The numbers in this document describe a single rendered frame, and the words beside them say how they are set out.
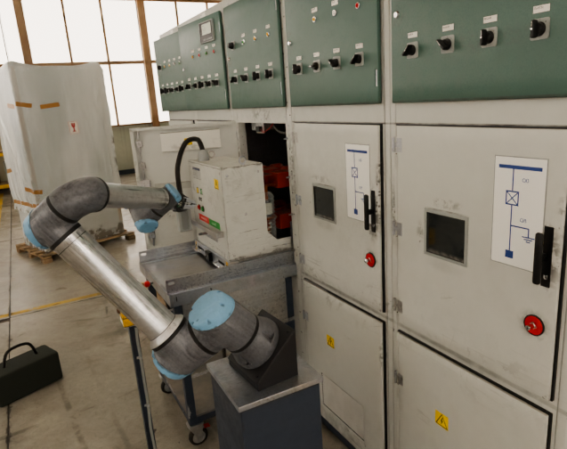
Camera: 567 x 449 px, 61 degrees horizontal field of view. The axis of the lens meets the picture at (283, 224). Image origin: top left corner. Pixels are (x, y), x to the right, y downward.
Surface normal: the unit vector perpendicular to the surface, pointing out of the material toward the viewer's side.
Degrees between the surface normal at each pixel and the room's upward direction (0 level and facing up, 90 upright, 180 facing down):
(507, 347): 90
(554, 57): 90
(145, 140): 90
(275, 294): 90
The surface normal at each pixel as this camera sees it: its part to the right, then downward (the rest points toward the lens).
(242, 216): 0.47, 0.19
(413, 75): -0.87, 0.18
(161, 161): 0.14, 0.24
